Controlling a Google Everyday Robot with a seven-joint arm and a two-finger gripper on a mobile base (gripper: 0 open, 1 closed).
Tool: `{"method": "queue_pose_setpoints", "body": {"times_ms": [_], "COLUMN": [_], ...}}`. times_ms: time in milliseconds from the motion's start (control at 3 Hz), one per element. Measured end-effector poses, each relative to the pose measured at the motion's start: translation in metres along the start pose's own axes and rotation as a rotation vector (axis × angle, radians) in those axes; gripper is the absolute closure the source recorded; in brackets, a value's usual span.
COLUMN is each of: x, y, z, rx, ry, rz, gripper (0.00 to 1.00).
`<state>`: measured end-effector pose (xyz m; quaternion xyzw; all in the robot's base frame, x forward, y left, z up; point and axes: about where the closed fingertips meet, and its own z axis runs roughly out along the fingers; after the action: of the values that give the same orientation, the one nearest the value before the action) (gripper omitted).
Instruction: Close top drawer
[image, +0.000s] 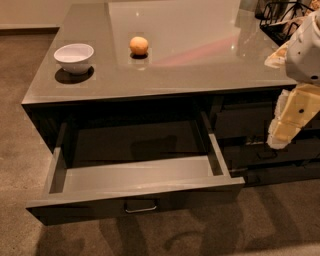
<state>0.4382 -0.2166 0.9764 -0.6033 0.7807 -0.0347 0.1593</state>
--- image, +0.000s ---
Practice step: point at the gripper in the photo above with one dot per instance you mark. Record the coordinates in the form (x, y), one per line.
(304, 60)

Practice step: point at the grey top drawer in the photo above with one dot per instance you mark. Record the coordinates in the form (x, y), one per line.
(145, 166)

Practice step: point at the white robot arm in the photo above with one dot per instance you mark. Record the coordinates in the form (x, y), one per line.
(300, 57)

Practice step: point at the dark right upper drawer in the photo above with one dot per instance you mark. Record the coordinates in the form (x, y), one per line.
(243, 120)

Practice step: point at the packaged snack in basket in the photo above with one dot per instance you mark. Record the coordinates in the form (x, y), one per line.
(290, 26)

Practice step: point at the orange round fruit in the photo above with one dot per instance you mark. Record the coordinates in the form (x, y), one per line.
(138, 46)

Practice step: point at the dark grey counter cabinet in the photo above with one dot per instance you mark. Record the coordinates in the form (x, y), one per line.
(212, 50)

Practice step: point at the white ceramic bowl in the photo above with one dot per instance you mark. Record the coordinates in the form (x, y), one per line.
(74, 58)

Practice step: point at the black wire basket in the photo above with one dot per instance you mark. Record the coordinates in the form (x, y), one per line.
(275, 13)

